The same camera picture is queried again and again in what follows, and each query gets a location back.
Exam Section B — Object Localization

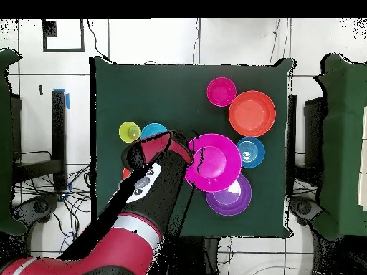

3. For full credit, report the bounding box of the large magenta bowl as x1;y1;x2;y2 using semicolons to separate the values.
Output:
184;133;242;193

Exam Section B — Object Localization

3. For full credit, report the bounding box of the small cyan bowl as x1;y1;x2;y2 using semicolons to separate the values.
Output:
140;122;169;140

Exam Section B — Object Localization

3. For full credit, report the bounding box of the yellow cup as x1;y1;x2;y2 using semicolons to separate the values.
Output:
118;121;142;143

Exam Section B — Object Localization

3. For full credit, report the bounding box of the straight-sided blue bowl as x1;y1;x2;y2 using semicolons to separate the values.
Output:
237;137;266;168

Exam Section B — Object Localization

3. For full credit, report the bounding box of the small crimson bowl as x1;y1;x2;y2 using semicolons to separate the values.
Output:
206;77;237;107

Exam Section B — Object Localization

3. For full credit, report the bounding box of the purple bowl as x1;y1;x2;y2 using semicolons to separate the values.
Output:
205;173;252;216

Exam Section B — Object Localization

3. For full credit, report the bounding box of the dark green table cloth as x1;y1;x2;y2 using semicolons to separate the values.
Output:
89;56;296;240

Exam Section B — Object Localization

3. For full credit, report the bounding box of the black box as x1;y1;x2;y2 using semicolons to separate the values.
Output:
303;96;326;168

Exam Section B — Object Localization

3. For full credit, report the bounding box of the green cloth covered table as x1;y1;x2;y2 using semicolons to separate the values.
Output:
310;53;367;241
0;48;28;236

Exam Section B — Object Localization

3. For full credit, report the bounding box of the thin grey cable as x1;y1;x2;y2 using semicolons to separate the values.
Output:
192;18;201;64
268;18;281;66

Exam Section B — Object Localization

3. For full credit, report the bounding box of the tangle of cables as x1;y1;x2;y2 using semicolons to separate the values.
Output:
12;164;95;256

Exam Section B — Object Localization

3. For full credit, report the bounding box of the black post with blue tape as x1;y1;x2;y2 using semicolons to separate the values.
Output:
51;89;70;192

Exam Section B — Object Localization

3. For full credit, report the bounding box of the black pedestal foot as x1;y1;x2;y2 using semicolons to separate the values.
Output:
288;196;323;226
12;194;62;227

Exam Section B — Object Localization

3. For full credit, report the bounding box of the black cable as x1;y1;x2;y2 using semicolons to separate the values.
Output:
85;18;111;62

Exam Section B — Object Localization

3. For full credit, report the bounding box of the black metal frame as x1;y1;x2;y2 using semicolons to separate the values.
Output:
11;95;64;184

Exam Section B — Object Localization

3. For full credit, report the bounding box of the black square floor frame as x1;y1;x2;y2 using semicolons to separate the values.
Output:
42;18;86;53

